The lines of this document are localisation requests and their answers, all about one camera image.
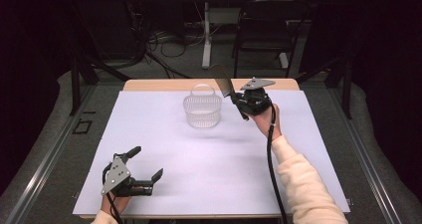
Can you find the person's left hand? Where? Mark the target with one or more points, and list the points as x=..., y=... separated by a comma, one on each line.
x=114, y=204

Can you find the wooden table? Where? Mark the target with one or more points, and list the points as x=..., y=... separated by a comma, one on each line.
x=159, y=84

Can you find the white table mat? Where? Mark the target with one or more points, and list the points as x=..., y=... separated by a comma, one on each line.
x=199, y=167

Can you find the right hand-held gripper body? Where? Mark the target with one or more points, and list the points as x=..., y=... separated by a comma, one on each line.
x=255, y=99

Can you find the black metal stand frame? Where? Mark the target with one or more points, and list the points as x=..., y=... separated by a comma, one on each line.
x=346, y=88
x=75, y=84

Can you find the person's right hand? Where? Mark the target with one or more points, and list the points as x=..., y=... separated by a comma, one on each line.
x=265, y=122

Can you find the black folding chair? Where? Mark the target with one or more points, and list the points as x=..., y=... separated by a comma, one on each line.
x=265, y=35

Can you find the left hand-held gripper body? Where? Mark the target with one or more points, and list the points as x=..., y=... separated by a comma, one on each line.
x=116, y=174

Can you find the clear plastic basket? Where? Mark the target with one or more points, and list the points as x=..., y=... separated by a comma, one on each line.
x=202, y=112

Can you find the aluminium floor rail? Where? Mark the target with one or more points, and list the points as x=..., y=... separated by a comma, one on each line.
x=365, y=157
x=49, y=157

